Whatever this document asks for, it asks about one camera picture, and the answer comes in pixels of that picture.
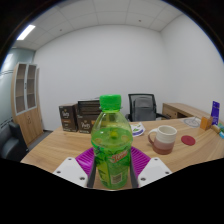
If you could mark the wooden shelf cabinet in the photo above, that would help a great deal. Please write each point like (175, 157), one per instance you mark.
(28, 123)

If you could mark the rectangular ceiling light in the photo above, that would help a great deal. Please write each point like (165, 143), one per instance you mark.
(26, 32)

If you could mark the black mesh office chair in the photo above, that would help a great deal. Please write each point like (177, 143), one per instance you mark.
(143, 107)

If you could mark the green packet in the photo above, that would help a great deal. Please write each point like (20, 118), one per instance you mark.
(220, 127)

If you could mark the flat round red coaster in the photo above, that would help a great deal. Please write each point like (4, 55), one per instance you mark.
(188, 140)

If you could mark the orange cardboard box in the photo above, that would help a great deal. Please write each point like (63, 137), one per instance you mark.
(205, 123)

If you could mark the white and brown mug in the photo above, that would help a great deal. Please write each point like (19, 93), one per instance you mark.
(165, 140)

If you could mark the large dark brown box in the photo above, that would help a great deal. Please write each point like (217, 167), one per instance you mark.
(87, 115)

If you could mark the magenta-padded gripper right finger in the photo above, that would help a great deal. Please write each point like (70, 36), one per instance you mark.
(154, 170)

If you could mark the black armchair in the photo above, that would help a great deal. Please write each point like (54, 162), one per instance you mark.
(11, 145)

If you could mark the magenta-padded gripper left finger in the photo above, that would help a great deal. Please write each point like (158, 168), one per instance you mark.
(70, 170)

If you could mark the small tan box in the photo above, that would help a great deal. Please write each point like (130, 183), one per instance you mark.
(215, 128)

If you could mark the white sheet with circle print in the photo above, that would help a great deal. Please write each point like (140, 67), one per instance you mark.
(192, 122)

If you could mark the purple pouch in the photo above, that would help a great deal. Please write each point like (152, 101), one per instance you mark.
(215, 112)

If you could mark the green drink bottle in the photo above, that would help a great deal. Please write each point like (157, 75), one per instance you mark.
(111, 146)

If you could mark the wooden side desk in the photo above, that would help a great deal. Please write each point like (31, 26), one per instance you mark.
(183, 110)

